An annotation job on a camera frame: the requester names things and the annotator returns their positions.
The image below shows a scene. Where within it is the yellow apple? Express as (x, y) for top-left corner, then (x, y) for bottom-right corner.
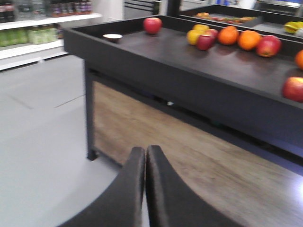
(192, 24), (210, 31)
(187, 30), (203, 46)

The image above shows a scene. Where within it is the lone red apple far left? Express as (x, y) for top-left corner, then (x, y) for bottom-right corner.
(143, 17), (162, 35)

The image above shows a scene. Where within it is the large red apple by oranges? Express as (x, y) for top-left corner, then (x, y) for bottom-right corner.
(256, 35), (282, 58)

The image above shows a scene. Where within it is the black wooden produce stand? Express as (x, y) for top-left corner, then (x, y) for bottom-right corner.
(63, 16), (303, 227)

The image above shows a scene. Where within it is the white store shelf unit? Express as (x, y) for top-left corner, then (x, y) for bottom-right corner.
(0, 0), (102, 70)

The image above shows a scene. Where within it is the orange of pair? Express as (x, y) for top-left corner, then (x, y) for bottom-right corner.
(217, 26), (239, 45)
(238, 30), (261, 51)

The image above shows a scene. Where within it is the small red apple back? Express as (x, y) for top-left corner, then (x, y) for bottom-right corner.
(205, 29), (218, 38)

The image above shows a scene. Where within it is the red apple near front upper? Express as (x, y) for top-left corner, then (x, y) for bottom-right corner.
(282, 77), (303, 103)

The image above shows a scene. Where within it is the orange right of pair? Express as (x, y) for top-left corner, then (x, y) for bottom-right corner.
(238, 30), (261, 51)

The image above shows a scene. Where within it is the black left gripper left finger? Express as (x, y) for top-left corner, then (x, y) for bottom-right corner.
(60, 147), (145, 227)

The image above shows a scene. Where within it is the orange with navel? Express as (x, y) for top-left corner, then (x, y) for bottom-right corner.
(294, 50), (303, 70)

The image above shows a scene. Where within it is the small white dish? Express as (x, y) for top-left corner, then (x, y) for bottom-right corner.
(102, 34), (123, 44)

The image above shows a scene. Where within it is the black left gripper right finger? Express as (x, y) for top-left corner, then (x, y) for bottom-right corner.
(145, 145), (239, 227)

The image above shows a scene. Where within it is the yellow apple back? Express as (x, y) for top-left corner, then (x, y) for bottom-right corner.
(192, 24), (210, 31)

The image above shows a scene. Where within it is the yellow apple front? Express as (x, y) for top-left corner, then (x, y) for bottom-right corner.
(187, 30), (203, 46)

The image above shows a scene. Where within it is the orange left of pair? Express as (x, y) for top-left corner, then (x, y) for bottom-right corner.
(217, 26), (239, 45)

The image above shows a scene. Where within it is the small red apple front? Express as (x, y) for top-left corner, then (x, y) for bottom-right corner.
(196, 35), (215, 51)

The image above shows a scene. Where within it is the small red apple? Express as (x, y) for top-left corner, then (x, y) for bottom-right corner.
(205, 29), (218, 38)
(196, 35), (215, 51)

